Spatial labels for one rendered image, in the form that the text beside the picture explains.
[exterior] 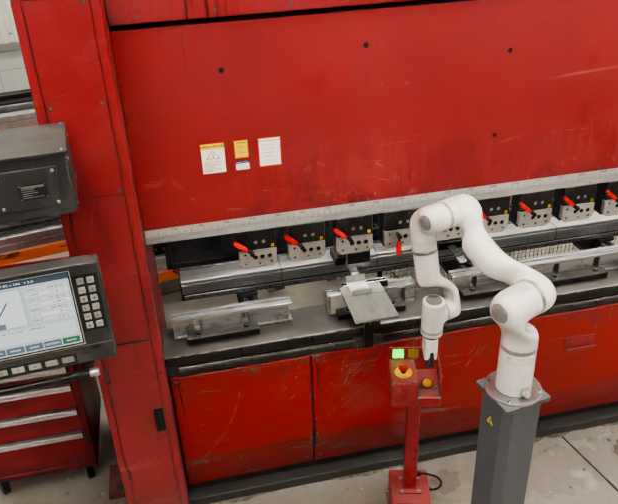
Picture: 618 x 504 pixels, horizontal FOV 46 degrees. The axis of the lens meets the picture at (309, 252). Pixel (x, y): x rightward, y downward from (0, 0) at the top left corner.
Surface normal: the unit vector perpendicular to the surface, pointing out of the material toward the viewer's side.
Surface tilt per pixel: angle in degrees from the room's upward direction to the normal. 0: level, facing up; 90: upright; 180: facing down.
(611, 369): 90
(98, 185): 90
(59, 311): 90
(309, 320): 0
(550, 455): 0
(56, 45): 90
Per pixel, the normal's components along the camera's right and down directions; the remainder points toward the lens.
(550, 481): -0.04, -0.87
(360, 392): 0.22, 0.48
